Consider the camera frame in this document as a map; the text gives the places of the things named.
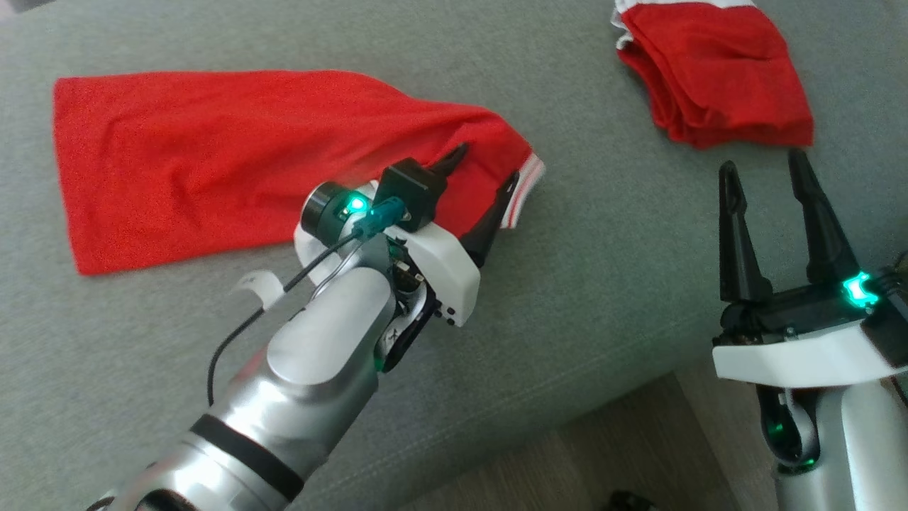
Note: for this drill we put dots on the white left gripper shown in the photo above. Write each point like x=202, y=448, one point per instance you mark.
x=443, y=273

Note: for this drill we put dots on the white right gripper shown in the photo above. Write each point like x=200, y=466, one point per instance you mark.
x=794, y=358

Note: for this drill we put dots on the red shorts white stripe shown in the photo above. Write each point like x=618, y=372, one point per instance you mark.
x=716, y=71

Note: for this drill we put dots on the red white basketball jersey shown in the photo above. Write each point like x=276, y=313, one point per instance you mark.
x=177, y=156

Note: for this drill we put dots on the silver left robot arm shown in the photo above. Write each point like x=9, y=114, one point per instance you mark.
x=319, y=355

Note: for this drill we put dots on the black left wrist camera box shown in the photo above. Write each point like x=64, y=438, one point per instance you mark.
x=411, y=191

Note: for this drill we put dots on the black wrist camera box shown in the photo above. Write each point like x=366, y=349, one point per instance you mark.
x=411, y=191
x=890, y=333

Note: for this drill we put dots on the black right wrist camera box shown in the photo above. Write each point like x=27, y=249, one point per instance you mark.
x=890, y=333

